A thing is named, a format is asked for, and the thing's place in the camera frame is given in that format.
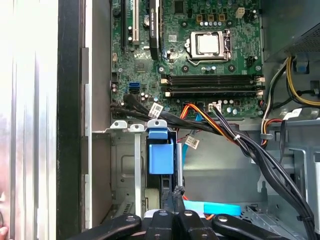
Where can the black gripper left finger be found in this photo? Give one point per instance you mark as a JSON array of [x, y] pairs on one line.
[[162, 225]]

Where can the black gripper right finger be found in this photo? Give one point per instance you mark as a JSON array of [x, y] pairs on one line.
[[190, 225]]

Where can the hard disk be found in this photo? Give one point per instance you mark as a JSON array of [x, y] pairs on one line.
[[161, 157]]

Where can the metal disk bay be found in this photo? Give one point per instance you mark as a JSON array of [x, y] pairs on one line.
[[125, 162]]

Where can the person's hand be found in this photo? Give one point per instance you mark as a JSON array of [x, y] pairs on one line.
[[3, 233]]

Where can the white board connector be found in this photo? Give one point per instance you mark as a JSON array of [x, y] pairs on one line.
[[214, 107]]

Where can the metal drive cage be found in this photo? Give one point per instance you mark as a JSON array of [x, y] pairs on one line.
[[300, 162]]

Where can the black RAM slot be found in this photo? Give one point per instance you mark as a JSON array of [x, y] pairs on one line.
[[212, 94], [212, 89], [212, 76], [212, 82]]

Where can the blue SATA port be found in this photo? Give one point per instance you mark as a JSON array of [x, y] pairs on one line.
[[134, 85]]

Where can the green motherboard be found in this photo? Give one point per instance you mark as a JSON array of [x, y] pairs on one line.
[[147, 77]]

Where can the black PC case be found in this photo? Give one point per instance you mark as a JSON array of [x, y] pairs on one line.
[[68, 100]]

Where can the socket locking lever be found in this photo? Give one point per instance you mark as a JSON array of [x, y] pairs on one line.
[[210, 60]]

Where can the metal socket cover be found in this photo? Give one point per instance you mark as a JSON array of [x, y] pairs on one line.
[[193, 50]]

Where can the black CPU socket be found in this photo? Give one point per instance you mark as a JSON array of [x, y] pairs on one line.
[[225, 50]]

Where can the silver CPU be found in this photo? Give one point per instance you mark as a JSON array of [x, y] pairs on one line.
[[207, 43]]

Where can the black graphics card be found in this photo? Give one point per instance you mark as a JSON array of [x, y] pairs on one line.
[[154, 30]]

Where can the white expansion slot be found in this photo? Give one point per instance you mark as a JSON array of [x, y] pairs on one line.
[[135, 25]]

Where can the black expansion slot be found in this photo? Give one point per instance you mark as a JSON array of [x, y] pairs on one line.
[[123, 25]]

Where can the coin cell battery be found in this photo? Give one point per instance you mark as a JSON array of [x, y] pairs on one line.
[[146, 21]]

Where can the white four-pin power socket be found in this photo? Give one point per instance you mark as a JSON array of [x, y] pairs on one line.
[[240, 12]]

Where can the grey power supply unit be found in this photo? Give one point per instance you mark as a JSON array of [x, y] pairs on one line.
[[282, 25]]

